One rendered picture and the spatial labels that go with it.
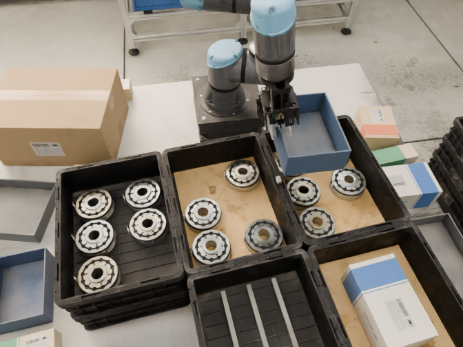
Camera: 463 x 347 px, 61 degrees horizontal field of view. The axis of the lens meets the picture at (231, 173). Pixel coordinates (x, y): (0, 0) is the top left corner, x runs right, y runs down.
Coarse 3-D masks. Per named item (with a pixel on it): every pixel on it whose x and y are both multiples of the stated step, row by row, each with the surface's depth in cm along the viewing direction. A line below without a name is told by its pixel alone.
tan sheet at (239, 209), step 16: (176, 176) 121; (192, 176) 121; (208, 176) 121; (224, 176) 121; (192, 192) 118; (208, 192) 118; (224, 192) 118; (240, 192) 118; (256, 192) 118; (224, 208) 114; (240, 208) 114; (256, 208) 114; (272, 208) 114; (224, 224) 111; (240, 224) 111; (192, 240) 108; (240, 240) 108; (192, 256) 105; (240, 256) 105
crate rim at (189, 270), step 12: (252, 132) 119; (192, 144) 116; (204, 144) 116; (264, 156) 113; (168, 168) 112; (168, 180) 108; (288, 216) 101; (180, 228) 99; (180, 240) 97; (300, 240) 97; (264, 252) 95; (276, 252) 95; (228, 264) 93
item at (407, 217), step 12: (348, 120) 122; (264, 132) 119; (264, 144) 116; (372, 156) 113; (276, 168) 111; (384, 180) 108; (288, 192) 106; (396, 192) 106; (288, 204) 103; (408, 216) 101; (300, 228) 99; (360, 228) 99; (372, 228) 99; (312, 240) 97; (324, 240) 97
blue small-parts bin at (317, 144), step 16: (304, 96) 100; (320, 96) 101; (304, 112) 105; (320, 112) 104; (304, 128) 101; (320, 128) 101; (336, 128) 95; (288, 144) 98; (304, 144) 98; (320, 144) 98; (336, 144) 96; (288, 160) 88; (304, 160) 89; (320, 160) 90; (336, 160) 91
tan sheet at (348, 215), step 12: (324, 180) 120; (300, 192) 118; (324, 192) 118; (324, 204) 115; (336, 204) 115; (348, 204) 115; (360, 204) 115; (372, 204) 115; (336, 216) 113; (348, 216) 113; (360, 216) 113; (372, 216) 113; (336, 228) 110; (348, 228) 110
